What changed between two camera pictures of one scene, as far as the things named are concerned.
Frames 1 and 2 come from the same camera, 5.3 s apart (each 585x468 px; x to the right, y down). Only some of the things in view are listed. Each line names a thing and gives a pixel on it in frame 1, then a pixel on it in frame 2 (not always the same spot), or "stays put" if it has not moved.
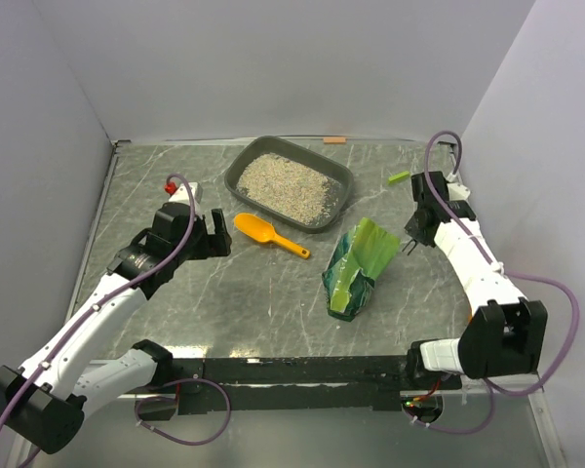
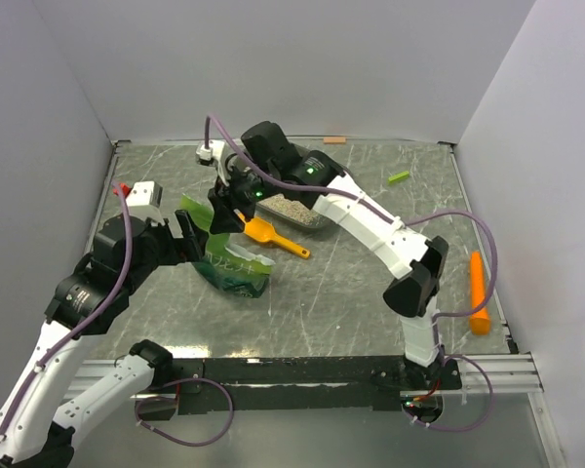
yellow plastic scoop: (262, 230) stays put
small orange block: (333, 140) stays put
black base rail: (292, 385) stays put
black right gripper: (415, 233) -> (224, 218)
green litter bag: (363, 253) -> (227, 267)
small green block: (399, 176) stays put
